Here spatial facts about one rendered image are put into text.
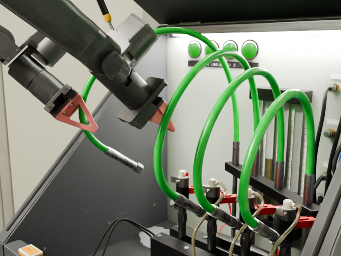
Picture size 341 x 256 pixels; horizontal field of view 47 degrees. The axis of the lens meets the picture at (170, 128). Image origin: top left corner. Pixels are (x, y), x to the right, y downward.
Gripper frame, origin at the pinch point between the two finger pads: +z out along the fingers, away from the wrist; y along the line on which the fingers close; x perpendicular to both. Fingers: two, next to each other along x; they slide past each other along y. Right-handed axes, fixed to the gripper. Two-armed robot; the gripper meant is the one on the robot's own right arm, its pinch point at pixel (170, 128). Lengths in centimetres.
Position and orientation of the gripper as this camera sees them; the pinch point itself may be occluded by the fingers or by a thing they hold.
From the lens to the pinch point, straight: 78.0
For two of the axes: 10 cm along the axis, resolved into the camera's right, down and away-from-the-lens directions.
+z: 6.2, 6.0, 5.0
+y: 6.0, -7.8, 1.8
